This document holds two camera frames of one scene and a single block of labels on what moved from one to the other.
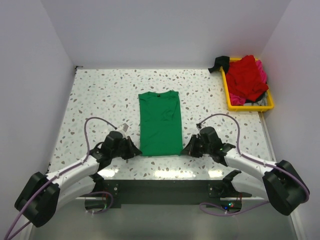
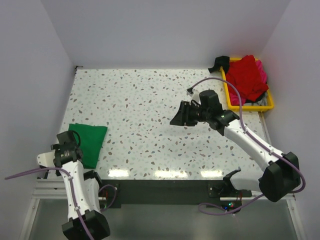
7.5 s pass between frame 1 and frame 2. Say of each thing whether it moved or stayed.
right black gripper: moved
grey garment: stayed
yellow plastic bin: stayed
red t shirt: stayed
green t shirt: moved
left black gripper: moved
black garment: stayed
